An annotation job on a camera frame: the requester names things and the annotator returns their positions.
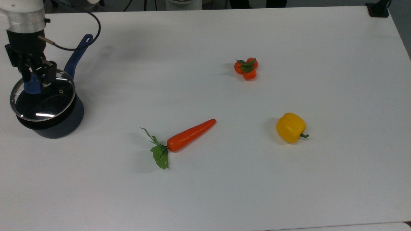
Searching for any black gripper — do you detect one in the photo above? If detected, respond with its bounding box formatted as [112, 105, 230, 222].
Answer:
[5, 30, 57, 86]

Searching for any dark blue saucepan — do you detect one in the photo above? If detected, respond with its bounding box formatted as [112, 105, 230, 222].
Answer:
[15, 34, 94, 139]

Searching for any toy orange cluster with leaves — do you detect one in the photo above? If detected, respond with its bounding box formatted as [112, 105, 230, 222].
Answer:
[234, 57, 258, 81]

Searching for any orange toy carrot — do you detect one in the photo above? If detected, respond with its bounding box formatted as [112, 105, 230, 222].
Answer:
[140, 119, 217, 170]

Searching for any black stand base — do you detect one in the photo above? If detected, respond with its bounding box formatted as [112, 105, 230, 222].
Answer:
[365, 0, 391, 18]

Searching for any yellow toy bell pepper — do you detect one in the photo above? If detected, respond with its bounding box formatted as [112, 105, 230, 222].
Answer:
[276, 113, 310, 144]

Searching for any glass lid with blue knob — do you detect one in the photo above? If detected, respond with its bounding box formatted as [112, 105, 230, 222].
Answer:
[10, 70, 76, 122]

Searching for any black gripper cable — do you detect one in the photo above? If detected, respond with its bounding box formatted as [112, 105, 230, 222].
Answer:
[38, 0, 101, 51]

